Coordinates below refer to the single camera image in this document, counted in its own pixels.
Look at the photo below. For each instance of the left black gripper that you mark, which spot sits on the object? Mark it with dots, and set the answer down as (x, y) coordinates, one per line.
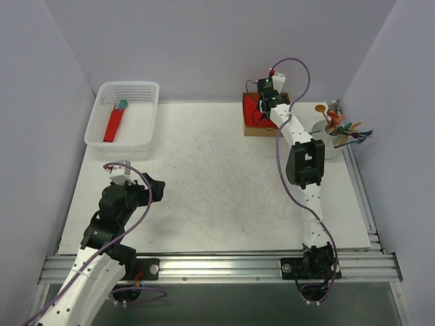
(155, 190)

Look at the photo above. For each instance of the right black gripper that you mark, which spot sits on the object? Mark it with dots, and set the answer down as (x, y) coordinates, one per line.
(264, 105)

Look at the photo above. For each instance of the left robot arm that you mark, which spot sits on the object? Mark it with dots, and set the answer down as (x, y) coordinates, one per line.
(103, 265)

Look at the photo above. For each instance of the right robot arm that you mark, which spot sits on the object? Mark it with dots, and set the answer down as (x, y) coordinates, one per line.
(305, 170)

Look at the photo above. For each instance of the rolled red napkin bundle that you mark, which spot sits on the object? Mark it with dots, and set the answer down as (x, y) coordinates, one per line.
(113, 125)

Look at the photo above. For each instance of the stack of red napkins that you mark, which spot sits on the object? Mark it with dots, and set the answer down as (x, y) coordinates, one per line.
(253, 118)

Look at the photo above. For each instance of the cardboard box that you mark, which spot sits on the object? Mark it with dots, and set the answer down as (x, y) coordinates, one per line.
(258, 132)

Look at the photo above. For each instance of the orange plastic spoon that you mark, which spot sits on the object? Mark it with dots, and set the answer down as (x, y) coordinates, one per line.
(322, 109)

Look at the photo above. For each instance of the white utensil cup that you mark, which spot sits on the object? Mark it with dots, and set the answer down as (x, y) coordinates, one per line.
(331, 142)

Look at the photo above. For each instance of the white plastic perforated basket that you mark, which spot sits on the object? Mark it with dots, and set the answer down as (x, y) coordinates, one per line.
(137, 126)

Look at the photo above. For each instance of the orange plastic fork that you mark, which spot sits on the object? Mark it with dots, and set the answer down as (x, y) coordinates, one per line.
(335, 118)

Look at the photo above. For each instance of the yellow plastic utensil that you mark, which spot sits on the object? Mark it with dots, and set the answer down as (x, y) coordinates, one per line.
(353, 126)

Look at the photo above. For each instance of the teal spoon in basket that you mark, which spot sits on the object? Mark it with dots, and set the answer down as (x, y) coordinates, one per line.
(122, 105)

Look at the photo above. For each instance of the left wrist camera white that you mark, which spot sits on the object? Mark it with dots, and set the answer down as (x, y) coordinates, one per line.
(119, 173)

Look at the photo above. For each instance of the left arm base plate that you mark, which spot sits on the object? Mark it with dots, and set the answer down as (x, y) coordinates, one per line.
(139, 268)

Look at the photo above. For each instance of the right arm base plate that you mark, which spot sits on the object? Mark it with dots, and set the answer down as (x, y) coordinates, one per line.
(299, 268)

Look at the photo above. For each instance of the aluminium mounting rail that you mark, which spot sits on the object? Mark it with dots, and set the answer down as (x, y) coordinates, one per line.
(357, 267)

